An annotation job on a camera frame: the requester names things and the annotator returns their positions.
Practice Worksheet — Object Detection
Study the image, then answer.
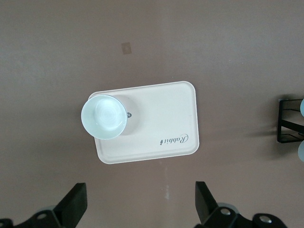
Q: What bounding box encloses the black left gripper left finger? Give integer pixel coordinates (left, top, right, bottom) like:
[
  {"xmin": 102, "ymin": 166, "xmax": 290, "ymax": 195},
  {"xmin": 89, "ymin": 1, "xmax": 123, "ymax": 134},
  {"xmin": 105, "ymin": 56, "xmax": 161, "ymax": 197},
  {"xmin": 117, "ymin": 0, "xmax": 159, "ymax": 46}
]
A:
[{"xmin": 21, "ymin": 182, "xmax": 87, "ymax": 228}]

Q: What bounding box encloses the small brown tape patch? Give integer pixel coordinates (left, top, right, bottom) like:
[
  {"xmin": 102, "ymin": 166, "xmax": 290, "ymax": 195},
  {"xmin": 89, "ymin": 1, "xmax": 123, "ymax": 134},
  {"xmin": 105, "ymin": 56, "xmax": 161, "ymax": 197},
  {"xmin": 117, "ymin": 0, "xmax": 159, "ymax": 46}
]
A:
[{"xmin": 120, "ymin": 42, "xmax": 133, "ymax": 55}]

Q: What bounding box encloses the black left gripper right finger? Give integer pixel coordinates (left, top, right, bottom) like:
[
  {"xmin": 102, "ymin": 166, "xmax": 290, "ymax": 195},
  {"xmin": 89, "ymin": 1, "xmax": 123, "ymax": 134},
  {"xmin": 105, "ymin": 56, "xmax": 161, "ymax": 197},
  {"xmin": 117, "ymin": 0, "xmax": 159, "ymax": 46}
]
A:
[{"xmin": 195, "ymin": 181, "xmax": 241, "ymax": 228}]

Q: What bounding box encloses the white bowl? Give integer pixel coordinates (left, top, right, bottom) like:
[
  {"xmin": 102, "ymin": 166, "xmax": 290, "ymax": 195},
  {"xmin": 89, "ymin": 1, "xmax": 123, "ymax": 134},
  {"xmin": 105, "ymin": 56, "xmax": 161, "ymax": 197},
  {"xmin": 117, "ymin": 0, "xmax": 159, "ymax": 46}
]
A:
[{"xmin": 81, "ymin": 94, "xmax": 128, "ymax": 140}]

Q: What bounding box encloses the black wire cup rack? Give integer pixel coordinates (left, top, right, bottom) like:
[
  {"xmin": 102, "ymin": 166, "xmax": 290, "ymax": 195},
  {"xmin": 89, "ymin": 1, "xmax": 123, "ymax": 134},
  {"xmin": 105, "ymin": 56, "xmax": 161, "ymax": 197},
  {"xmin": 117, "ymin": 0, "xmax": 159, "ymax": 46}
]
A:
[{"xmin": 277, "ymin": 97, "xmax": 304, "ymax": 144}]

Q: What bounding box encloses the grey cup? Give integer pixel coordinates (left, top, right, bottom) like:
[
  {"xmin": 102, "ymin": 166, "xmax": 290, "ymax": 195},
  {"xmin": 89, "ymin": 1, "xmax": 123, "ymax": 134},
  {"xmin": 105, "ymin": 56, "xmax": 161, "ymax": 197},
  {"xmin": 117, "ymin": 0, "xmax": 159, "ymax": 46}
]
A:
[{"xmin": 296, "ymin": 141, "xmax": 304, "ymax": 162}]

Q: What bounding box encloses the beige rectangular tray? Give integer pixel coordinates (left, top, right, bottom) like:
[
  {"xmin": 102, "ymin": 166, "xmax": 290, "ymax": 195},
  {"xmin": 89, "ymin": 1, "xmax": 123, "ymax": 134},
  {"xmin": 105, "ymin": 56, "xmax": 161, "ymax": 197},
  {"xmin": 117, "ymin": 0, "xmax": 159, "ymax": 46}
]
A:
[{"xmin": 88, "ymin": 81, "xmax": 200, "ymax": 165}]

